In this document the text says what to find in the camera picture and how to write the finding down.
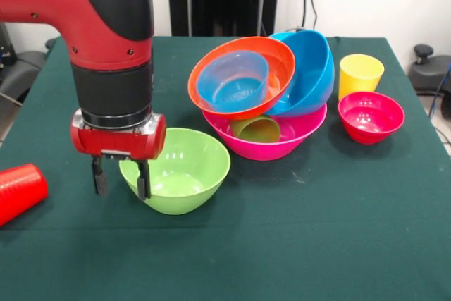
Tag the large magenta bowl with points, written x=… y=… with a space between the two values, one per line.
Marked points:
x=303 y=135

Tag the green cup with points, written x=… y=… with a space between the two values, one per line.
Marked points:
x=257 y=130

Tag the orange bowl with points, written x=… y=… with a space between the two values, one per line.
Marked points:
x=278 y=61

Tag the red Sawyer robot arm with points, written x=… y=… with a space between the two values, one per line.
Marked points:
x=88 y=33

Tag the large blue bowl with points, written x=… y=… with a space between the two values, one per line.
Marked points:
x=313 y=79

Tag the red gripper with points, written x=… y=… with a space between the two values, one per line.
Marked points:
x=116 y=142

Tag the yellow cup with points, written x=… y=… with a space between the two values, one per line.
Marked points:
x=359 y=75

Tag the grey robot base foot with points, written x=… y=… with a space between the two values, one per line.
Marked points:
x=428 y=68
x=14 y=79

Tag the small crimson bowl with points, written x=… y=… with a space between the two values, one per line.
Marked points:
x=370 y=121

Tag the red cup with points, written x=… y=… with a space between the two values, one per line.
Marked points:
x=19 y=191

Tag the dark green tablecloth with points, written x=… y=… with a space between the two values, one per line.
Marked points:
x=225 y=262

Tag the blue straight-sided bowl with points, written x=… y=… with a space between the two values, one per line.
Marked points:
x=232 y=86

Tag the green bowl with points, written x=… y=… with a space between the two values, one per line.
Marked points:
x=183 y=174

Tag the black device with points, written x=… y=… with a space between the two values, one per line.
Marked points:
x=5 y=43

